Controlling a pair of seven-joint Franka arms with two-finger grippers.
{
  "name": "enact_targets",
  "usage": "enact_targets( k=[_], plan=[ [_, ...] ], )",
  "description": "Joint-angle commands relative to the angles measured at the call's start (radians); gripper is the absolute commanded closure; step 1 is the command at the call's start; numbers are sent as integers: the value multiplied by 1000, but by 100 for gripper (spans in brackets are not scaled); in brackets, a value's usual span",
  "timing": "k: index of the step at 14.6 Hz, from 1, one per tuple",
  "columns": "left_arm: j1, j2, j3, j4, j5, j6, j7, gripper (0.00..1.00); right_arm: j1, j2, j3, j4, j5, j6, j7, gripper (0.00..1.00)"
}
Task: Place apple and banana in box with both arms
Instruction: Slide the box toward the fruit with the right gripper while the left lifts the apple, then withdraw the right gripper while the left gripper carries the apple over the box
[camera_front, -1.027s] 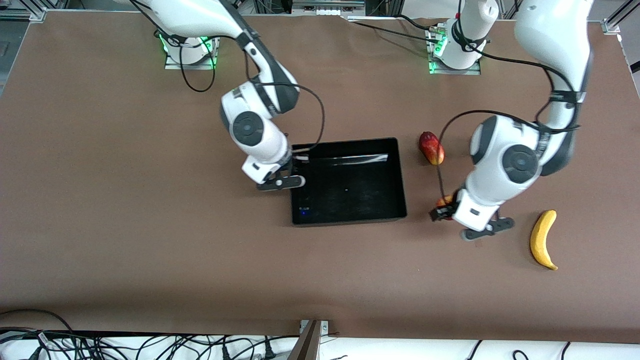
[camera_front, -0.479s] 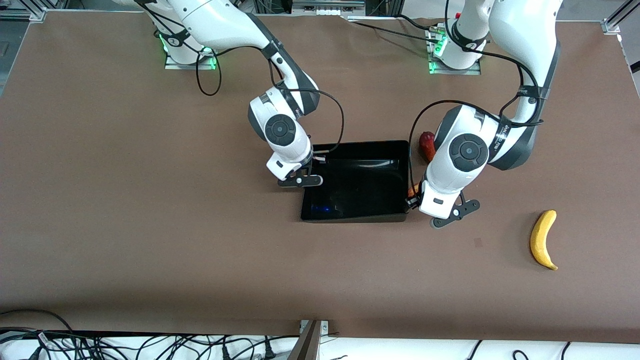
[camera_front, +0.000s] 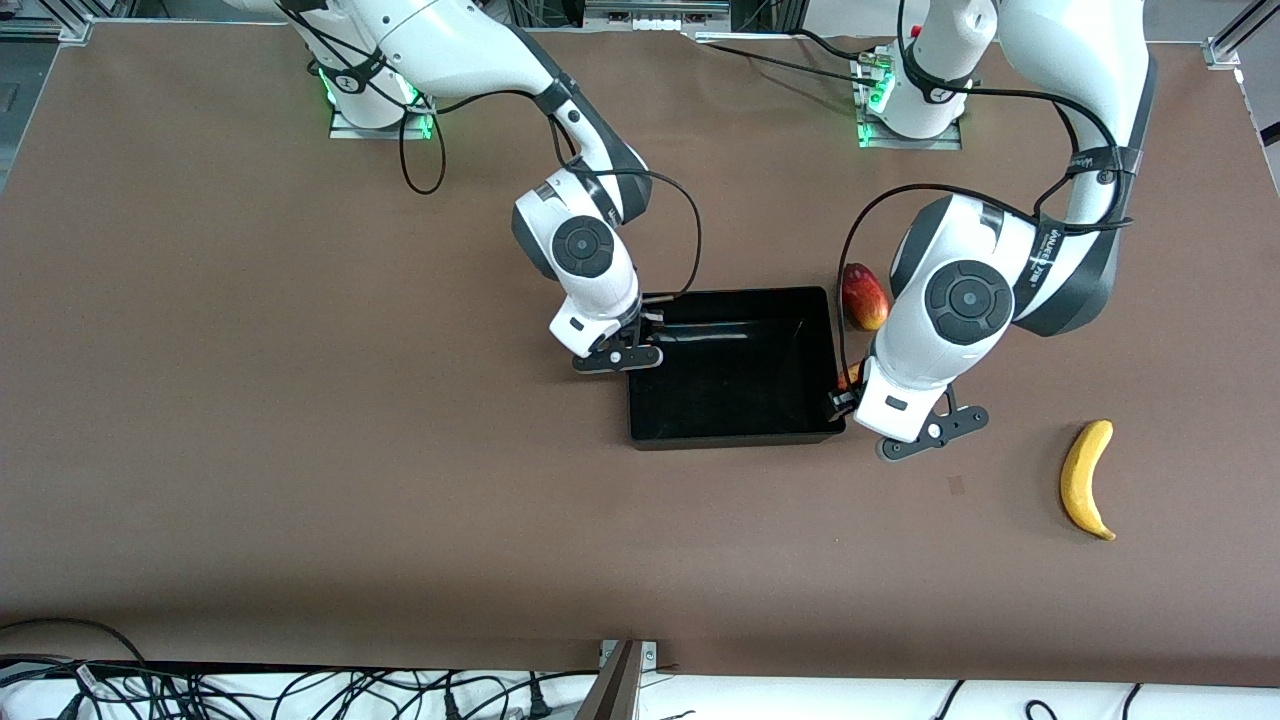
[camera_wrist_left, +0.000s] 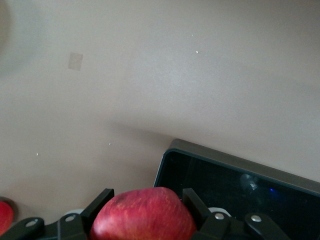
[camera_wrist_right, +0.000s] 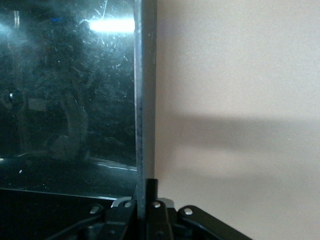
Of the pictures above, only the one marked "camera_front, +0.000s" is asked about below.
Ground brown table cover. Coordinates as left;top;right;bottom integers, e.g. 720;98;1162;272
0;20;1280;686

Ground thin black base cable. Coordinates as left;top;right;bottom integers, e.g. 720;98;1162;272
700;28;886;86

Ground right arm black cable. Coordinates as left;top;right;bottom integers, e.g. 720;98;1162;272
280;0;703;301

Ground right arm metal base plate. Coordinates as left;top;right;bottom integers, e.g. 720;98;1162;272
329;70;435;141

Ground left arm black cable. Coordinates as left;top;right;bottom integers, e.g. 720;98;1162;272
835;0;1141;396

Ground aluminium camera post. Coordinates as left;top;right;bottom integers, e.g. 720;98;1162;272
575;640;661;720

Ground grey power strip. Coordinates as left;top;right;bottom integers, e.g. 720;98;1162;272
583;0;733;34

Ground tangled black cables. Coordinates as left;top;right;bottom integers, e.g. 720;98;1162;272
0;618;601;720

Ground black plastic box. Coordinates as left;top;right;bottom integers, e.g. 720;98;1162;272
627;286;847;451

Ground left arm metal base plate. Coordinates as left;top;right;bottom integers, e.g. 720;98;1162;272
855;50;964;151

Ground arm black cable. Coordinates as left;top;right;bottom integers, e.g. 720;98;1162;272
280;0;703;301
835;0;1141;396

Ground aluminium frame profile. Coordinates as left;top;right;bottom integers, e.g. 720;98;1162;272
1205;0;1280;69
0;0;96;46

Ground red yellow mango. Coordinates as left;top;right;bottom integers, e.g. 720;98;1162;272
841;262;891;332

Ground yellow banana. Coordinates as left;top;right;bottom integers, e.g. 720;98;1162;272
1060;419;1117;542

